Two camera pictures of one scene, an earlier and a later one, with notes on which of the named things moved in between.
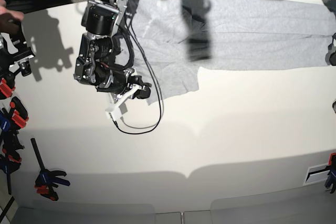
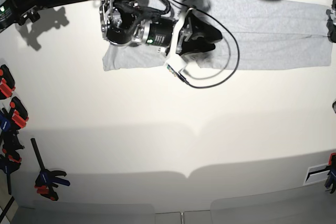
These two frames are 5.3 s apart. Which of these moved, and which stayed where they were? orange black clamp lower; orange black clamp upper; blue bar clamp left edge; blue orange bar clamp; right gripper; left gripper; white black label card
Moved: left gripper; right gripper
Stayed: orange black clamp lower; orange black clamp upper; blue bar clamp left edge; white black label card; blue orange bar clamp
